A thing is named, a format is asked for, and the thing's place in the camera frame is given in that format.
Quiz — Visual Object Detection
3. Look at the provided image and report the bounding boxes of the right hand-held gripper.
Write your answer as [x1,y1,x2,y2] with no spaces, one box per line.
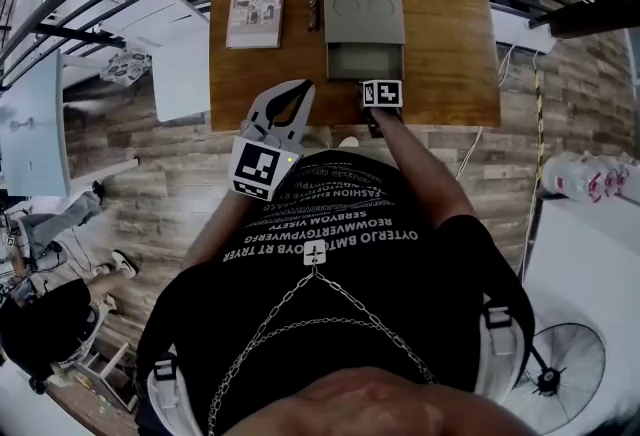
[360,79,405,136]

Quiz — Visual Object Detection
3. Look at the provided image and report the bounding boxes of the pack of water bottles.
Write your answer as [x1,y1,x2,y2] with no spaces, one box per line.
[541,151,640,206]

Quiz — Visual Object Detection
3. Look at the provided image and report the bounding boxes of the white chair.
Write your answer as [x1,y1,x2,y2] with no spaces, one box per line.
[97,0,212,124]

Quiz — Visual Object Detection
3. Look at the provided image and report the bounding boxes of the person's left forearm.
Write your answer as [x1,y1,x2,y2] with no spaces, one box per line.
[182,191,251,270]

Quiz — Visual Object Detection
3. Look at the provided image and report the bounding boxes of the black standing fan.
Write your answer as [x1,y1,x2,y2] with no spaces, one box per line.
[499,322,608,436]

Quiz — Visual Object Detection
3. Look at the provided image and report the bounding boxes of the yellow black floor tape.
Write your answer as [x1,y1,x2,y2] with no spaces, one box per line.
[532,68,547,196]

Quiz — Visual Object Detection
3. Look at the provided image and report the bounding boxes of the grey drawer box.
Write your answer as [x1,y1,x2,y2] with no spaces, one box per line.
[322,0,407,47]

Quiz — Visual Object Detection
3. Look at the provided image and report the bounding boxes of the wooden table with black legs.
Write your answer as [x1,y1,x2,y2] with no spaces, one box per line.
[209,0,502,133]

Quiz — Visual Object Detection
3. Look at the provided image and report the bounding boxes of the dark-framed eyeglasses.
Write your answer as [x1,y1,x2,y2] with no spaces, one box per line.
[305,0,322,33]

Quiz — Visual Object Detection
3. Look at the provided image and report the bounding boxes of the white table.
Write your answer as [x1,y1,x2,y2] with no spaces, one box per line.
[522,196,640,436]

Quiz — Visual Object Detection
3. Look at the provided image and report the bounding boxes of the illustrated white book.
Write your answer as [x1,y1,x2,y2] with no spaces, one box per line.
[225,0,288,51]

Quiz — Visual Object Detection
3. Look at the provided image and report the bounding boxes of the person's right forearm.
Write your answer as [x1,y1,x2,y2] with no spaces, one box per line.
[374,106,477,231]

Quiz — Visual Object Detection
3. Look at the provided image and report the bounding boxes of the person's black printed t-shirt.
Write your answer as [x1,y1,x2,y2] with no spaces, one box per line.
[135,148,537,436]

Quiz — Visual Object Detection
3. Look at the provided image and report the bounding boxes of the low wooden shelf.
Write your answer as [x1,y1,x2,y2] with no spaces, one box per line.
[49,338,142,436]

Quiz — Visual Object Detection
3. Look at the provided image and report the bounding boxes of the white harness strap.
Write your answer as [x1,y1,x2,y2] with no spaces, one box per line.
[477,306,527,398]
[147,356,192,431]

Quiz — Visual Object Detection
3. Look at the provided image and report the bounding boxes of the floral cushion stool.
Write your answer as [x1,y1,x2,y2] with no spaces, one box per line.
[99,48,153,88]

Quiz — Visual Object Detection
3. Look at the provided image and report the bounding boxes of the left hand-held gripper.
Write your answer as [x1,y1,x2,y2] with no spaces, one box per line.
[229,78,318,203]

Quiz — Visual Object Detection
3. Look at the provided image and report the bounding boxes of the pale grey desk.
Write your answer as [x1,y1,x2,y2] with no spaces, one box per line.
[0,48,141,199]

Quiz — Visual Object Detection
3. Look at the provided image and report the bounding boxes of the person's face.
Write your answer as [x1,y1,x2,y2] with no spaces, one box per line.
[224,366,541,436]

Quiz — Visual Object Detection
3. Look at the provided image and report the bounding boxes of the silver chain necklace with pendant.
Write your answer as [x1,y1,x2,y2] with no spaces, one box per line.
[207,239,439,436]

